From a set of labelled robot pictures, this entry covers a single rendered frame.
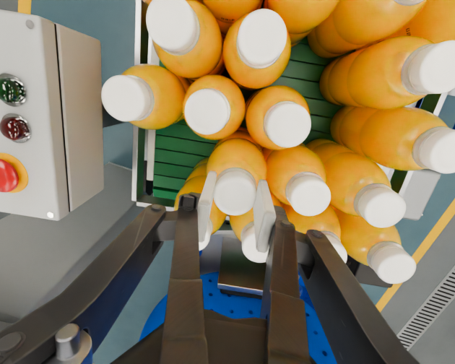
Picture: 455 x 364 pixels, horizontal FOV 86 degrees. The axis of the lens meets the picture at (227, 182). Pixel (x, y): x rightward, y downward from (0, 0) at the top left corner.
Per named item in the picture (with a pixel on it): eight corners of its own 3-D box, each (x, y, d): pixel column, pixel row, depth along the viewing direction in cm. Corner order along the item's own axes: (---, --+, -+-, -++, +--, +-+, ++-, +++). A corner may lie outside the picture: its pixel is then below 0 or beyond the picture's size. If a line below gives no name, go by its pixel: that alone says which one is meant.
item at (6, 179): (-7, 185, 26) (-18, 190, 25) (-14, 154, 25) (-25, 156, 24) (26, 191, 26) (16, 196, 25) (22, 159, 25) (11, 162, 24)
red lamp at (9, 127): (8, 137, 24) (-4, 139, 23) (4, 115, 23) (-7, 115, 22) (29, 141, 24) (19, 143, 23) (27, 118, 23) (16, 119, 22)
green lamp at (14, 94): (2, 100, 23) (-10, 101, 22) (-2, 76, 22) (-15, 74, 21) (25, 104, 23) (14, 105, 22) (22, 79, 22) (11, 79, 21)
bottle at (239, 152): (252, 120, 39) (260, 142, 22) (263, 161, 42) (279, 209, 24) (211, 134, 41) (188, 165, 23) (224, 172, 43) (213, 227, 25)
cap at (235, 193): (248, 163, 23) (248, 168, 21) (260, 199, 24) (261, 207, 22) (209, 175, 24) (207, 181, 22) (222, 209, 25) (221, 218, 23)
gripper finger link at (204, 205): (204, 243, 16) (193, 242, 16) (212, 201, 23) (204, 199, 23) (209, 204, 15) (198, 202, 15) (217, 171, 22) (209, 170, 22)
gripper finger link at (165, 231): (190, 248, 15) (141, 240, 15) (201, 210, 19) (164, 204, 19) (193, 226, 14) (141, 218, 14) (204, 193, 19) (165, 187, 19)
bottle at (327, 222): (272, 206, 47) (292, 274, 29) (270, 172, 44) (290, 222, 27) (310, 204, 46) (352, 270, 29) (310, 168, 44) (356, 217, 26)
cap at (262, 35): (245, 74, 22) (245, 71, 21) (232, 27, 21) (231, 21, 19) (287, 58, 22) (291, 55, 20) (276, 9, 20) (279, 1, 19)
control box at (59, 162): (39, 178, 37) (-33, 209, 27) (21, 27, 30) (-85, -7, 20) (105, 189, 37) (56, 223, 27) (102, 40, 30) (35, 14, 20)
